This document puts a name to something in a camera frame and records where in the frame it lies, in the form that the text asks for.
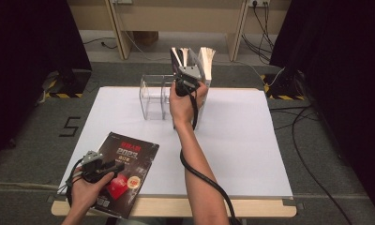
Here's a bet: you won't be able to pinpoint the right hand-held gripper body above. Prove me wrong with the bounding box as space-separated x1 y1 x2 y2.
174 65 203 98

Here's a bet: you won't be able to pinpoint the brown cardboard box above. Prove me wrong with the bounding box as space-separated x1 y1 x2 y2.
132 30 160 48

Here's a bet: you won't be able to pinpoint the person's right hand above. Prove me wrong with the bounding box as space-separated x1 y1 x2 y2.
169 82 209 129

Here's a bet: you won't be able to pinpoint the black stand base with striped tape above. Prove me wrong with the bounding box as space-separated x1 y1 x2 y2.
39 68 93 99
260 69 308 102

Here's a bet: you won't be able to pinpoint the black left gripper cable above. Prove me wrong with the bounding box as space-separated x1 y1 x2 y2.
65 157 85 208

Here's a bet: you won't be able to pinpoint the white board sheet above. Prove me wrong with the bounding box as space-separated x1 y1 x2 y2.
56 85 293 199

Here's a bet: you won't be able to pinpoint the person's left hand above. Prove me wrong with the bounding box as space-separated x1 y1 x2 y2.
69 171 115 218

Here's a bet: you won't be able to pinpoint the white wall socket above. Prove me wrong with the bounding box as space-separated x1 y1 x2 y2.
247 0 271 8

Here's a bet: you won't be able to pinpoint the clear acrylic book rack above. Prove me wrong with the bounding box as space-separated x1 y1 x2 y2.
139 73 177 122

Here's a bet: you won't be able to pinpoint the beige wooden desk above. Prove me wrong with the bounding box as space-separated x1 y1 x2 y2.
67 0 293 63

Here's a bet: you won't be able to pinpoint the black curtain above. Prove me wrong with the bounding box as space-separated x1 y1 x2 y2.
0 0 93 165
269 0 375 218

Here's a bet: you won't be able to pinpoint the thin black floor cable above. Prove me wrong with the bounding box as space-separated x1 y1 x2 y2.
82 37 119 51

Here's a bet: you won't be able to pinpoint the long black floor cables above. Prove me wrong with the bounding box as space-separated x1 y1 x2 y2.
267 104 354 225

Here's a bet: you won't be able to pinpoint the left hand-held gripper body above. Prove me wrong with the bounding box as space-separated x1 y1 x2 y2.
81 150 111 184

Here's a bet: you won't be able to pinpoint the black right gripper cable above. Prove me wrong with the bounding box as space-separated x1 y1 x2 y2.
179 90 243 225

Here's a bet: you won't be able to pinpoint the white book with colourful pictures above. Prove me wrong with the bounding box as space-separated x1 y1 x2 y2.
188 46 217 131

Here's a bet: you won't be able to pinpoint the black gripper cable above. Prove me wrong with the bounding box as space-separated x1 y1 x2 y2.
65 157 85 208
179 90 243 225

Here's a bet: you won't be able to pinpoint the black and red magazine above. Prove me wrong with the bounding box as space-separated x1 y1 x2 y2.
89 131 160 220

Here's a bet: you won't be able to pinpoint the black cable bundle at socket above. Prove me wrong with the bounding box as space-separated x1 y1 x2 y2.
240 0 276 64

